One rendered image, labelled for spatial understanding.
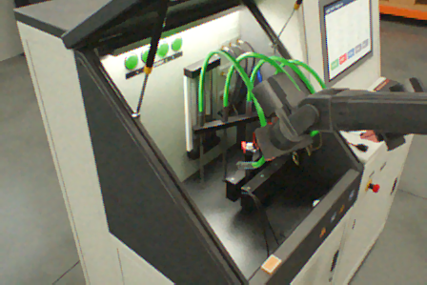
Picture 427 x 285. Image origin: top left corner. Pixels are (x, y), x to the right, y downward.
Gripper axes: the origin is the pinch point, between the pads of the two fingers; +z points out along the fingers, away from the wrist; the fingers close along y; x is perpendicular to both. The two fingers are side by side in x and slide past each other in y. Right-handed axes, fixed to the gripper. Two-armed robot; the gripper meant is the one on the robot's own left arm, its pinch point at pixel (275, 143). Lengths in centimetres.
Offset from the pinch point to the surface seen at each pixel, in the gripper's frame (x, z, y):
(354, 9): -46, 61, -65
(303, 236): 25.1, 29.8, -4.5
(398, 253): 69, 147, -77
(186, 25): -45, 24, 7
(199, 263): 20.7, 21.0, 25.3
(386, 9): -164, 425, -317
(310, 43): -33, 44, -35
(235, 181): 3.4, 43.0, 6.9
